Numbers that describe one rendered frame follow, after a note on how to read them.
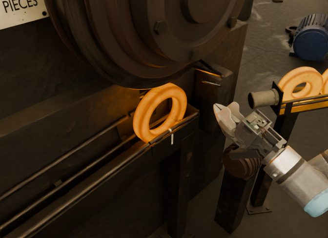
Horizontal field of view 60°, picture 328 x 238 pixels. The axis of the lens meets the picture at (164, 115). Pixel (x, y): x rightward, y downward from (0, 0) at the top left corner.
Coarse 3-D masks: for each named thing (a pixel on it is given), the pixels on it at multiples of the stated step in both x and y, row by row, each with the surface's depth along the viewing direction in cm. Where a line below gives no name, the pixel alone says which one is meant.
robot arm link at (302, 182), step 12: (300, 168) 68; (312, 168) 69; (288, 180) 68; (300, 180) 67; (312, 180) 67; (324, 180) 67; (288, 192) 70; (300, 192) 67; (312, 192) 66; (324, 192) 65; (300, 204) 69; (312, 204) 66; (324, 204) 65; (312, 216) 68
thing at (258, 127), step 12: (252, 120) 73; (264, 120) 73; (240, 132) 75; (252, 132) 71; (264, 132) 73; (276, 132) 72; (240, 144) 77; (252, 144) 76; (264, 144) 72; (276, 144) 70; (264, 156) 74
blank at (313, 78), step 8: (288, 72) 96; (296, 72) 94; (304, 72) 94; (312, 72) 94; (280, 80) 98; (288, 80) 95; (296, 80) 95; (304, 80) 96; (312, 80) 96; (320, 80) 97; (288, 88) 97; (304, 88) 102; (312, 88) 98; (320, 88) 99; (288, 96) 99; (296, 96) 101; (304, 96) 100
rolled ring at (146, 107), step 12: (168, 84) 77; (144, 96) 74; (156, 96) 73; (168, 96) 77; (180, 96) 81; (144, 108) 73; (180, 108) 84; (144, 120) 74; (168, 120) 86; (180, 120) 87; (144, 132) 77; (156, 132) 83
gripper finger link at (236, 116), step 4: (216, 104) 82; (220, 104) 82; (232, 104) 79; (236, 104) 78; (220, 108) 81; (232, 108) 80; (236, 108) 79; (232, 112) 80; (236, 112) 79; (232, 116) 80; (236, 116) 80; (240, 116) 79; (236, 120) 80; (240, 120) 80; (236, 124) 80
